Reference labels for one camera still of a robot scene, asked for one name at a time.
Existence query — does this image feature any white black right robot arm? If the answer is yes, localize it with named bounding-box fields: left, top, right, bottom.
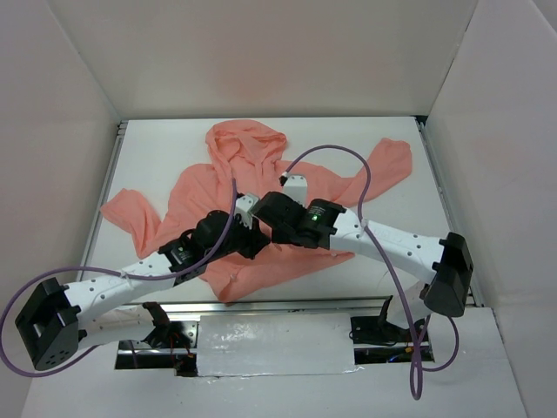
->
left=252, top=192, right=473, bottom=318

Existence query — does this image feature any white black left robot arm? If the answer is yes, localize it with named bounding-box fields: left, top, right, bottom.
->
left=15, top=211, right=271, bottom=375

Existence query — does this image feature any aluminium table frame rail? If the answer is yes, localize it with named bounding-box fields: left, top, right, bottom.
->
left=80, top=120, right=129, bottom=266

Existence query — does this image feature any grey white right wrist camera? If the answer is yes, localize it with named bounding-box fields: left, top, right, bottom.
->
left=279, top=172, right=308, bottom=206

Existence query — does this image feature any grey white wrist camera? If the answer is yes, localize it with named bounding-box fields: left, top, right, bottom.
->
left=234, top=193, right=259, bottom=230
left=279, top=172, right=308, bottom=206

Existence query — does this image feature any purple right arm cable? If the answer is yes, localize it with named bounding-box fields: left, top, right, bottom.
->
left=285, top=145, right=460, bottom=401

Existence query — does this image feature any grey white left wrist camera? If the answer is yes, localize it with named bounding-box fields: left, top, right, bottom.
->
left=234, top=193, right=259, bottom=230

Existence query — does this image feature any pink hooded zip jacket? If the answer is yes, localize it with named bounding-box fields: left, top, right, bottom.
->
left=101, top=119, right=413, bottom=302

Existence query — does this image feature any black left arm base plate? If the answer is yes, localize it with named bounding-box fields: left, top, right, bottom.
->
left=142, top=321, right=198, bottom=348

